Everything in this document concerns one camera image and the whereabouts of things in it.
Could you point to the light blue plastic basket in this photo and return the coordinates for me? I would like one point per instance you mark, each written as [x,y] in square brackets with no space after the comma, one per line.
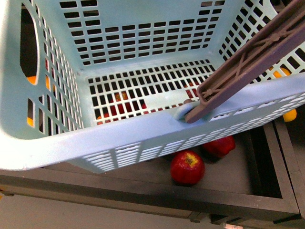
[62,61]

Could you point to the brown basket handle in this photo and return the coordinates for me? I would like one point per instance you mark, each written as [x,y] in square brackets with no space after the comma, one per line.
[280,36]

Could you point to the red apple under basket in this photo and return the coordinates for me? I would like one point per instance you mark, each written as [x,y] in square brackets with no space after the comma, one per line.
[123,106]

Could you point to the yellow lemon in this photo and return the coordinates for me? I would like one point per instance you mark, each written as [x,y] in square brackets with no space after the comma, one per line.
[290,116]

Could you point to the red apple yellow top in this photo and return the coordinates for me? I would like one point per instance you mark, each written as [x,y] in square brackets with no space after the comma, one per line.
[187,167]

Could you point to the black display tray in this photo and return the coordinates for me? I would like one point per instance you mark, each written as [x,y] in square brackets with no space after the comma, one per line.
[260,180]

